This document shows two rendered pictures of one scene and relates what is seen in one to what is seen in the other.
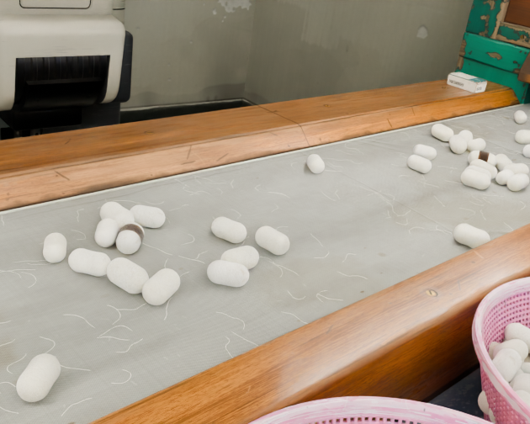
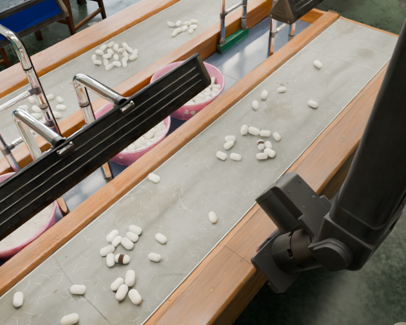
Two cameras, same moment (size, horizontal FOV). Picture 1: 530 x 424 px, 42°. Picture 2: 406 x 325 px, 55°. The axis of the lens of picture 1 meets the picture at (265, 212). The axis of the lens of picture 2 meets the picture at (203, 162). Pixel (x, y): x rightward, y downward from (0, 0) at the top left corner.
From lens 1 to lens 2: 148 cm
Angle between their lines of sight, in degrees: 107
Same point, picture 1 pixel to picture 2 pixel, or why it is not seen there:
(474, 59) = not seen: outside the picture
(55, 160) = (303, 166)
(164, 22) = not seen: outside the picture
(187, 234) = (248, 158)
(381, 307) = (191, 128)
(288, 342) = (211, 114)
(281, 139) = (232, 233)
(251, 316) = (221, 132)
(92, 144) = not seen: hidden behind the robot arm
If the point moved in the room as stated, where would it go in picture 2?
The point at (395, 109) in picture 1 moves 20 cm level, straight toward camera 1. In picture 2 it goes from (164, 312) to (178, 233)
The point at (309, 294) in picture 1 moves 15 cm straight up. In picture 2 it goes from (208, 143) to (207, 106)
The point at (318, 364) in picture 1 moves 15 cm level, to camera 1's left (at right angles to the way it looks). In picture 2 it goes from (205, 111) to (250, 108)
